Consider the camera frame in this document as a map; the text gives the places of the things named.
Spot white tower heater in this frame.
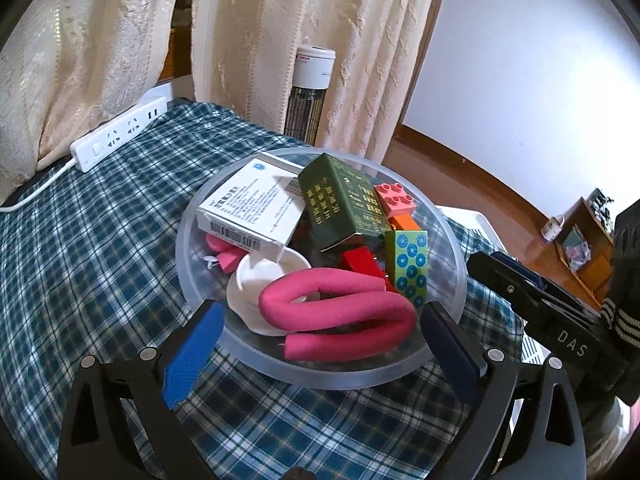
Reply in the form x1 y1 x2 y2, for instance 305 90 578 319
285 46 337 147

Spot cream patterned curtain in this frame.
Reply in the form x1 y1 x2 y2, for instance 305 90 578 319
0 0 187 181
191 0 446 161

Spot pink building block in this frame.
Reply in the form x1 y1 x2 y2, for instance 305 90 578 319
374 182 417 218

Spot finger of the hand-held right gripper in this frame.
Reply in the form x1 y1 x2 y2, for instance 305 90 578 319
492 251 602 322
466 251 545 322

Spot dark green box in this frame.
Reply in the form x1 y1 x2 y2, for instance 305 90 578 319
298 154 388 252

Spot pink foam roller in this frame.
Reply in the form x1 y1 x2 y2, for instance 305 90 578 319
258 268 417 363

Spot white power strip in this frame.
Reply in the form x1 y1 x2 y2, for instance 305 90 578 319
70 100 168 172

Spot green block with blue circles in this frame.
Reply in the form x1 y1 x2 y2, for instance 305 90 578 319
384 230 430 308

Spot white medicine box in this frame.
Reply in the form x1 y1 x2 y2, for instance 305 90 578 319
196 157 306 261

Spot colourful packet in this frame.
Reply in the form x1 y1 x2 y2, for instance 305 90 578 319
562 225 593 273

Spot blue plaid tablecloth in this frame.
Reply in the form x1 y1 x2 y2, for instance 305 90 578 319
0 100 526 480

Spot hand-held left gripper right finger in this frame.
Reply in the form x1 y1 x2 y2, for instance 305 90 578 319
420 301 588 480

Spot white mug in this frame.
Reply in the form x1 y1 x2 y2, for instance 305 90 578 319
541 215 566 243

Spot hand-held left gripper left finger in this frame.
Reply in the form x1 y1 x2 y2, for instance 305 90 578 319
57 299 226 480

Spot white power cable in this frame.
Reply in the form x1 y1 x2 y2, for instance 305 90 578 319
0 157 77 213

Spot clear plastic bowl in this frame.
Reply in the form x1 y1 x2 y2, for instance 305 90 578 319
175 147 468 391

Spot wooden cabinet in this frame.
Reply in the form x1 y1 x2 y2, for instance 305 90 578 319
542 195 618 311

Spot red building block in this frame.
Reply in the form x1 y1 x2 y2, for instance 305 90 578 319
341 246 393 292

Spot person's right hand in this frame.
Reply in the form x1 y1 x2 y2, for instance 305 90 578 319
597 210 640 391

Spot pink foam piece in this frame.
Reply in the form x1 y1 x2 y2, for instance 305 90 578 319
205 232 242 276

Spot orange building block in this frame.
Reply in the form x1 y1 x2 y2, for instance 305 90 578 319
387 214 421 233

